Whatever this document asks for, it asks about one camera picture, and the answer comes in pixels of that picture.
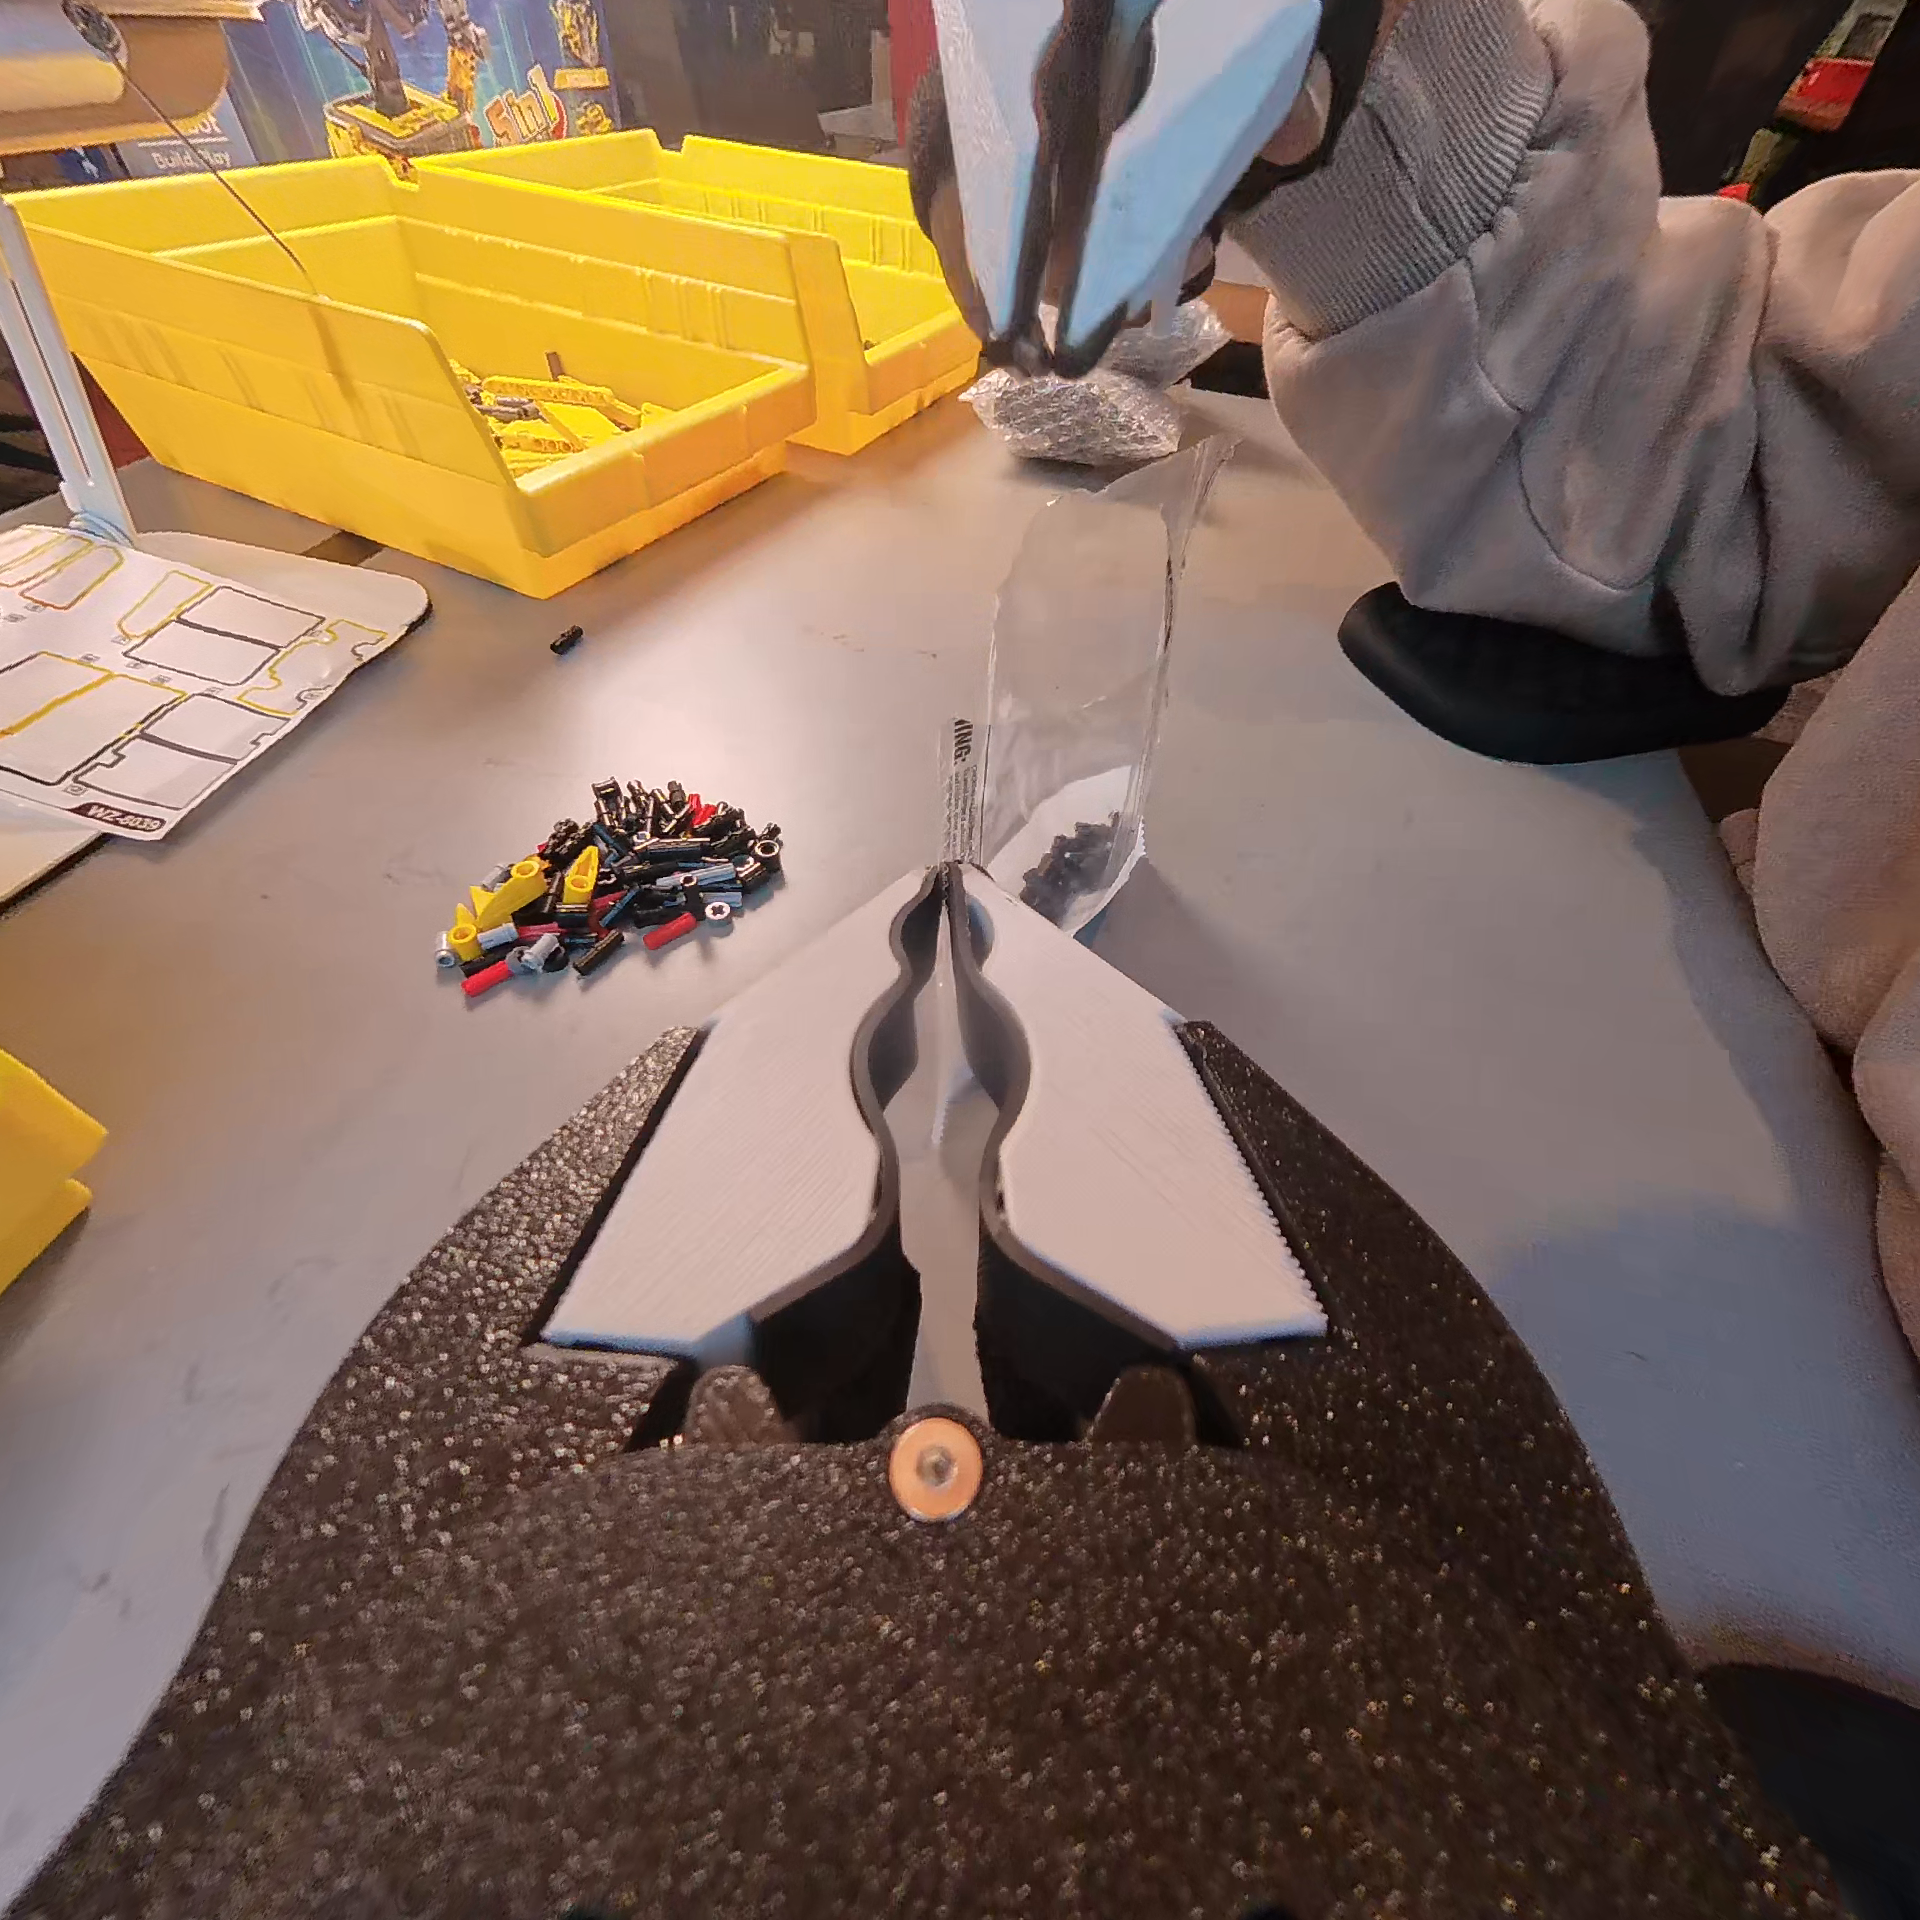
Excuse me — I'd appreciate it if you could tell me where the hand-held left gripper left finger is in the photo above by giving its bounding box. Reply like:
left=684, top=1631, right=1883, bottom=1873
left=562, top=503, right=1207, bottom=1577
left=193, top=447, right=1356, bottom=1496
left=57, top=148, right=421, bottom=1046
left=547, top=866, right=961, bottom=1357

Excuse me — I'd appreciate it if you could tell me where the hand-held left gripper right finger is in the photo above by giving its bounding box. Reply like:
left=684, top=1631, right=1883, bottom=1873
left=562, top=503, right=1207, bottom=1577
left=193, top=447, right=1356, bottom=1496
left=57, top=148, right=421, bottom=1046
left=954, top=866, right=1337, bottom=1352

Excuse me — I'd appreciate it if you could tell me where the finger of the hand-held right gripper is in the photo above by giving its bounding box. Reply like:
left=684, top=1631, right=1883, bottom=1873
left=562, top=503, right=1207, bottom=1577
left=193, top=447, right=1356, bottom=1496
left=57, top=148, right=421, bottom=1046
left=930, top=0, right=1120, bottom=376
left=1059, top=0, right=1330, bottom=376

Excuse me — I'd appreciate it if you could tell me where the pile of mixed small plastic parts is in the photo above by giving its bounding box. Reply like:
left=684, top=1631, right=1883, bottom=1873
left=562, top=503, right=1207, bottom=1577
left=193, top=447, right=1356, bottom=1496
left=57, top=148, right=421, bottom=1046
left=435, top=775, right=788, bottom=999

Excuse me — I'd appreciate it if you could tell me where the clear plastic bag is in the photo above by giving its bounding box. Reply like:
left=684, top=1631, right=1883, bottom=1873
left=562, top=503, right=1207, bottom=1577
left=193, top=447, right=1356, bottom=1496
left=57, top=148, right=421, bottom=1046
left=941, top=433, right=1236, bottom=941

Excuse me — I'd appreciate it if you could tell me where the person's right forearm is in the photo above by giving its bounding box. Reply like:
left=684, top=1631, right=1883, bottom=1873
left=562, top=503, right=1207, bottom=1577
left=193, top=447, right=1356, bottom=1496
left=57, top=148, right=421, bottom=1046
left=1217, top=0, right=1920, bottom=701

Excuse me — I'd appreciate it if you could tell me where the grey desk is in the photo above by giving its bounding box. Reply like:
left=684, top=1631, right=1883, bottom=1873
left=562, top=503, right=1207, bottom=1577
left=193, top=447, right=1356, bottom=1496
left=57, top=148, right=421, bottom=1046
left=0, top=360, right=1920, bottom=1920

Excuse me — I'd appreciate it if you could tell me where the person's right hand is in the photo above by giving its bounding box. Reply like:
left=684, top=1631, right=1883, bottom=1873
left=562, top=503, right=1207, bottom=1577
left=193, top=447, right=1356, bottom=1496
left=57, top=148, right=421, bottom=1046
left=1254, top=45, right=1344, bottom=177

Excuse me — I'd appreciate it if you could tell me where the yellow storage bin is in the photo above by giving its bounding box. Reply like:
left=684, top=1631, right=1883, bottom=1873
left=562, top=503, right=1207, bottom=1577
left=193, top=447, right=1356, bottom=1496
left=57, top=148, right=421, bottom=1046
left=0, top=153, right=822, bottom=597
left=416, top=127, right=978, bottom=458

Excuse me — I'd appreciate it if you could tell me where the crumpled clear plastic wrap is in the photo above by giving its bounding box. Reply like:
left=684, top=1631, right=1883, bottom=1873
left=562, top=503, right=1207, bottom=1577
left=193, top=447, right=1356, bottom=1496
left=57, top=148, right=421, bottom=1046
left=961, top=295, right=1231, bottom=470

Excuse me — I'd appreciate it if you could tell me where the robot kit box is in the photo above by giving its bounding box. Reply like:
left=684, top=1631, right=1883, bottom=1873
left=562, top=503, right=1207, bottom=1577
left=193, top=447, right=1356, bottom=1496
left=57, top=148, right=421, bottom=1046
left=227, top=0, right=622, bottom=168

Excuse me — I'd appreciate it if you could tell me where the black armrest pad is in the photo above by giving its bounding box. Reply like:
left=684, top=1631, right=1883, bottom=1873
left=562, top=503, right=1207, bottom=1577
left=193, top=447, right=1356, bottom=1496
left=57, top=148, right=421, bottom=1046
left=1703, top=1660, right=1920, bottom=1920
left=1331, top=585, right=1795, bottom=767

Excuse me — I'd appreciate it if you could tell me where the yellow flat box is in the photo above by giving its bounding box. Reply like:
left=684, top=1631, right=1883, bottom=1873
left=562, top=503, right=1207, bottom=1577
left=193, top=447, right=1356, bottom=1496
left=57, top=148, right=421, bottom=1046
left=0, top=1040, right=112, bottom=1296

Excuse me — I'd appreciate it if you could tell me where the person's beige printed sweatshirt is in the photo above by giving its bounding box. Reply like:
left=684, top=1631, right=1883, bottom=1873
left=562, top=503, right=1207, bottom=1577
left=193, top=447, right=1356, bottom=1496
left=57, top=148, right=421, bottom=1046
left=1724, top=571, right=1920, bottom=1357

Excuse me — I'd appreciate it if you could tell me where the thin cable with white tip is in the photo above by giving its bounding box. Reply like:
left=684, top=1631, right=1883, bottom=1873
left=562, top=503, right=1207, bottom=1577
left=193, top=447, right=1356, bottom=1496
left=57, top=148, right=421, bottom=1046
left=62, top=0, right=320, bottom=289

